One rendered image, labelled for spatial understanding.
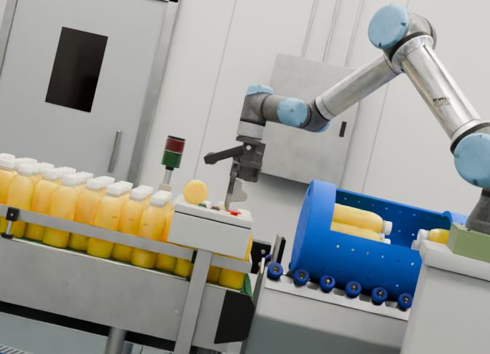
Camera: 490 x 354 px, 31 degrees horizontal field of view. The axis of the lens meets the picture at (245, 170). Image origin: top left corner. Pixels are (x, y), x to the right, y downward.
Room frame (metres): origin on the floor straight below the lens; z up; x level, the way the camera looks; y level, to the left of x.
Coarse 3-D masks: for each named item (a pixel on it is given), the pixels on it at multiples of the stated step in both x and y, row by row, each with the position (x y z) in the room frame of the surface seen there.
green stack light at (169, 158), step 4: (164, 152) 2.88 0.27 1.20; (168, 152) 2.86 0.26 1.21; (172, 152) 2.86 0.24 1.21; (164, 156) 2.87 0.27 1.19; (168, 156) 2.86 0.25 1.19; (172, 156) 2.86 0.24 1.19; (176, 156) 2.87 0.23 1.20; (180, 156) 2.88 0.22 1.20; (164, 160) 2.87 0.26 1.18; (168, 160) 2.86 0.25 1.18; (172, 160) 2.86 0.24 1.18; (176, 160) 2.87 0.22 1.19; (180, 160) 2.88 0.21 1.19; (164, 164) 2.87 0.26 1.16; (168, 164) 2.86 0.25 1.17; (172, 164) 2.86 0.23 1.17; (176, 164) 2.87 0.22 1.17
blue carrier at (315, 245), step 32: (320, 192) 2.46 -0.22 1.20; (352, 192) 2.60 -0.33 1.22; (320, 224) 2.40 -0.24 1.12; (416, 224) 2.66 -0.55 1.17; (448, 224) 2.64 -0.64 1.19; (320, 256) 2.42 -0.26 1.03; (352, 256) 2.41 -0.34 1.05; (384, 256) 2.41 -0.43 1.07; (416, 256) 2.41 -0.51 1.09; (384, 288) 2.46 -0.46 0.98
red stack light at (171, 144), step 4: (168, 140) 2.87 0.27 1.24; (172, 140) 2.86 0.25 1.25; (176, 140) 2.86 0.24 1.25; (168, 144) 2.87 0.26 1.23; (172, 144) 2.86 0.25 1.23; (176, 144) 2.86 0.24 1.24; (180, 144) 2.87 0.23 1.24; (184, 144) 2.89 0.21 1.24; (164, 148) 2.88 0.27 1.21; (168, 148) 2.87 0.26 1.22; (172, 148) 2.86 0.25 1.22; (176, 148) 2.86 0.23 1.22; (180, 148) 2.87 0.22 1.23; (176, 152) 2.86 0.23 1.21; (180, 152) 2.87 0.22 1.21
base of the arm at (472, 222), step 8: (488, 192) 2.09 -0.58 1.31; (480, 200) 2.12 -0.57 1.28; (488, 200) 2.09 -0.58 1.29; (480, 208) 2.10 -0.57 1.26; (488, 208) 2.08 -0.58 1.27; (472, 216) 2.11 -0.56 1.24; (480, 216) 2.09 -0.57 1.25; (488, 216) 2.08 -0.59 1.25; (472, 224) 2.09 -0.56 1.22; (480, 224) 2.07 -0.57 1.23; (488, 224) 2.06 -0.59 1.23; (488, 232) 2.06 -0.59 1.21
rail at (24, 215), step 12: (0, 204) 2.32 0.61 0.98; (24, 216) 2.32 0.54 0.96; (36, 216) 2.32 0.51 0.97; (48, 216) 2.32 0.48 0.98; (60, 228) 2.32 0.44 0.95; (72, 228) 2.32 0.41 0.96; (84, 228) 2.32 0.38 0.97; (96, 228) 2.32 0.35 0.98; (108, 240) 2.32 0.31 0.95; (120, 240) 2.32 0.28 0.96; (132, 240) 2.33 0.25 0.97; (144, 240) 2.33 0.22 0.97; (156, 252) 2.33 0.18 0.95; (168, 252) 2.33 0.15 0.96; (180, 252) 2.33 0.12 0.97; (192, 252) 2.33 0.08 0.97; (216, 264) 2.33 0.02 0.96; (228, 264) 2.33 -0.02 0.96; (240, 264) 2.33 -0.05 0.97
